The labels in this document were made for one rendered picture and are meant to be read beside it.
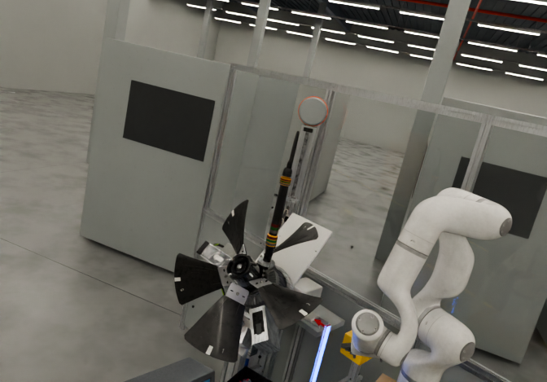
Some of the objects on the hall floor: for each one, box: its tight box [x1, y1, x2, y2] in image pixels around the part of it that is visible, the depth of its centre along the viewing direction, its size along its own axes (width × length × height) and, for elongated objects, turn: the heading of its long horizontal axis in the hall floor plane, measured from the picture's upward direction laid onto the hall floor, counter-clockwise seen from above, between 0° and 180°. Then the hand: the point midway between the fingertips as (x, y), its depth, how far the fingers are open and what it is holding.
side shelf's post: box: [282, 323, 305, 382], centre depth 241 cm, size 4×4×83 cm
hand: (368, 354), depth 139 cm, fingers open, 8 cm apart
